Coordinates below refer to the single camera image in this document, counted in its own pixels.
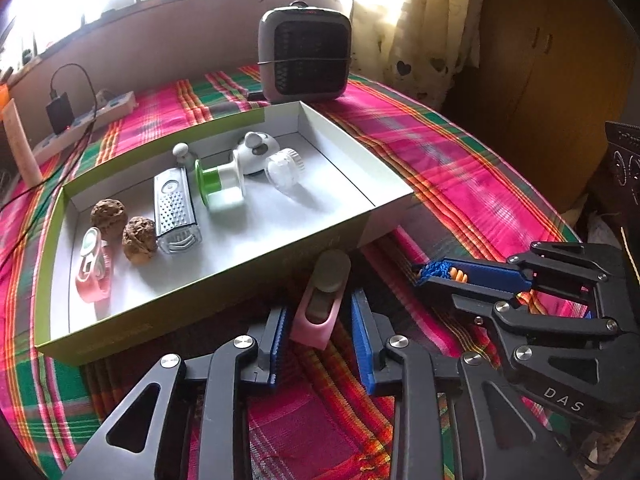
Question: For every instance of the white panda ball toy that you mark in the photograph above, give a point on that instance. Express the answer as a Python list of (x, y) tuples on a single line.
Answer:
[(250, 155)]

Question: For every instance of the green white spool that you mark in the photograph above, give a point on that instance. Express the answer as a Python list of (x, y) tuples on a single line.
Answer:
[(222, 180)]

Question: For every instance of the blue orange braided charm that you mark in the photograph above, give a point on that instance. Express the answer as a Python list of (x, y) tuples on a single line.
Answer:
[(430, 270)]

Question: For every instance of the small white figurine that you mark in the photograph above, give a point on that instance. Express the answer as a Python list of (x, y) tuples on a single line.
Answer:
[(180, 151)]

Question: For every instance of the brown walnut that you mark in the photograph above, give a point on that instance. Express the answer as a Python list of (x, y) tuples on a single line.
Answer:
[(138, 238), (107, 215)]

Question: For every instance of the grey space heater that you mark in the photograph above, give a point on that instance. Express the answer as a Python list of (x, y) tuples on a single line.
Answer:
[(305, 55)]

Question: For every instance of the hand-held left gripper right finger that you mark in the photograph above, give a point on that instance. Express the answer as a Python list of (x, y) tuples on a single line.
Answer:
[(362, 345)]

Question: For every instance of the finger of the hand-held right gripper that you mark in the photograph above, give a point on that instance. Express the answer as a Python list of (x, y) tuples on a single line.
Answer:
[(470, 302), (490, 275)]

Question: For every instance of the cream patterned curtain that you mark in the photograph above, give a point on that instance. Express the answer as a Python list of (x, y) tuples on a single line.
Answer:
[(425, 35)]

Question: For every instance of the white power strip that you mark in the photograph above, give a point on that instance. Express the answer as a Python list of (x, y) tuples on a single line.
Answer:
[(120, 102)]

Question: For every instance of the small black bike light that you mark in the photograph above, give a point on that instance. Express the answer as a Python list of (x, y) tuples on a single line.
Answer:
[(175, 215)]

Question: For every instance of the person's right forearm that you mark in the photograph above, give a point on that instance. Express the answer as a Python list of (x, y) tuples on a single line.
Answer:
[(600, 445)]

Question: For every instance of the cream cosmetic tube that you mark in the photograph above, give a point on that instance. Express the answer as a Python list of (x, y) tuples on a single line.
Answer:
[(22, 150)]

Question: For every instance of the white green cardboard box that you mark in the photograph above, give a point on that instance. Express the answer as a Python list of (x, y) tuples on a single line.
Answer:
[(225, 260)]

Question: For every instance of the white power plug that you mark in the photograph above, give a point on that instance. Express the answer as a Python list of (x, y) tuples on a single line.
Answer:
[(103, 97)]

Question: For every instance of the wooden wardrobe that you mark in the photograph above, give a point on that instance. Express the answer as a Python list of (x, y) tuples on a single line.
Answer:
[(540, 85)]

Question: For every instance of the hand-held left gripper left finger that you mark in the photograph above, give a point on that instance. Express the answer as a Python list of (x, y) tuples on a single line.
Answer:
[(280, 345)]

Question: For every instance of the black charger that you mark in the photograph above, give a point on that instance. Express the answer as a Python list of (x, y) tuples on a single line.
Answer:
[(59, 112)]

